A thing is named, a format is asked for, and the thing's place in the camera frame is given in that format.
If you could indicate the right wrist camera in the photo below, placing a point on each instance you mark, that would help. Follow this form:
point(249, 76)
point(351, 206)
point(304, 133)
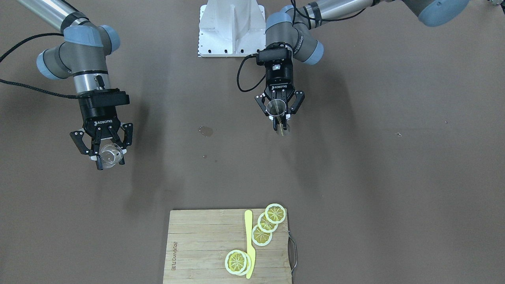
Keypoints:
point(102, 97)

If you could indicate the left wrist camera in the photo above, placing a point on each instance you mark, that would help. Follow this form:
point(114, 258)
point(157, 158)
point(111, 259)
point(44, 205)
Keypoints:
point(278, 55)

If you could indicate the yellow plastic knife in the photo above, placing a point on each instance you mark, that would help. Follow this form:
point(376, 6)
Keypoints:
point(249, 237)

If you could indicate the wooden cutting board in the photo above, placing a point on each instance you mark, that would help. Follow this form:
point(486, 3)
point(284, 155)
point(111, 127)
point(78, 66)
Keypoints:
point(199, 240)

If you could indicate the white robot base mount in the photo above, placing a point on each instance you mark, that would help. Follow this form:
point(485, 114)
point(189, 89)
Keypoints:
point(231, 28)

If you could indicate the steel jigger measuring cup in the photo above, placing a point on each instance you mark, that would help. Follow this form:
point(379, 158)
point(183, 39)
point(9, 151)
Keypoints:
point(276, 109)

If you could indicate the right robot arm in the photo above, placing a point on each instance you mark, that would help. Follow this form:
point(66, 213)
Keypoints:
point(82, 56)

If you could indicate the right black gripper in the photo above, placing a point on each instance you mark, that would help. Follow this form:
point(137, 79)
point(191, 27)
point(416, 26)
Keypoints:
point(98, 119)

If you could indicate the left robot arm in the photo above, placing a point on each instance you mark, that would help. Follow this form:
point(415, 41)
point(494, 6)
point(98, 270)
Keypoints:
point(288, 38)

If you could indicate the lemon slice by knife tip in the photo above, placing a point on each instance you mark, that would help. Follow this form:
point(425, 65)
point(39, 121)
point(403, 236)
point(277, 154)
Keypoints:
point(237, 262)

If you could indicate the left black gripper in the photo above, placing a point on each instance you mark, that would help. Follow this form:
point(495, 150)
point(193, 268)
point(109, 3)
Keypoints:
point(279, 78)

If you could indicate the lemon slice near handle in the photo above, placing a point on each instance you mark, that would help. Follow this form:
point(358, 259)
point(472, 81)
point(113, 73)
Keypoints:
point(275, 213)

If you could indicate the clear glass shaker cup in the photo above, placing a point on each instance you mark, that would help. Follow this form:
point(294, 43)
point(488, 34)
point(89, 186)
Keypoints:
point(110, 155)

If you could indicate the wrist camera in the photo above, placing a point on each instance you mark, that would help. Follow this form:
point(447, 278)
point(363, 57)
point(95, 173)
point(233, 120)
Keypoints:
point(102, 97)
point(278, 55)

